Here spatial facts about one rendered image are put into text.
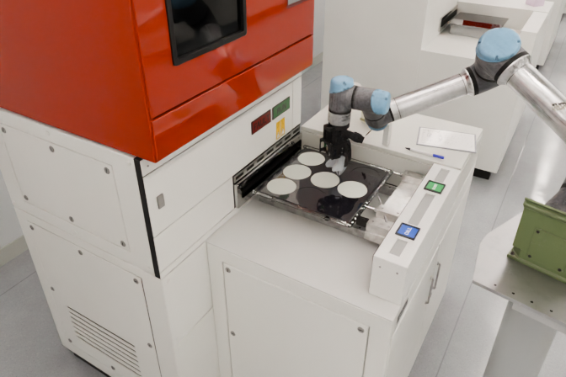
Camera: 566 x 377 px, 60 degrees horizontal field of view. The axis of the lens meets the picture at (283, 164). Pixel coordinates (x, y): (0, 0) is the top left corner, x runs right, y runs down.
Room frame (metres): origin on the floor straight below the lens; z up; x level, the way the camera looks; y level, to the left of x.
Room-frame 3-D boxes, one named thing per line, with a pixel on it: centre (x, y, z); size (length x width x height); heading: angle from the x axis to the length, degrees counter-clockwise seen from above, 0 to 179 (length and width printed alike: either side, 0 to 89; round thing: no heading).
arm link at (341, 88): (1.47, -0.19, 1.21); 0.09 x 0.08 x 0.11; 65
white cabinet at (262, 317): (1.46, -0.27, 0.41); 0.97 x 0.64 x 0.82; 149
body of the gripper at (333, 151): (1.47, -0.18, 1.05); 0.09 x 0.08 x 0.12; 123
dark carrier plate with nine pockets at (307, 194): (1.44, -0.14, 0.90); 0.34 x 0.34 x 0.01; 59
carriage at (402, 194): (1.32, -0.38, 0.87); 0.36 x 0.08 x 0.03; 149
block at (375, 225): (1.19, -0.30, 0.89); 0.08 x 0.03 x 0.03; 59
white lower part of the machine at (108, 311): (1.57, 0.44, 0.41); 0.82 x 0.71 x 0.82; 149
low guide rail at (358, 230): (1.31, -0.13, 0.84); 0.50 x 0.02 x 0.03; 59
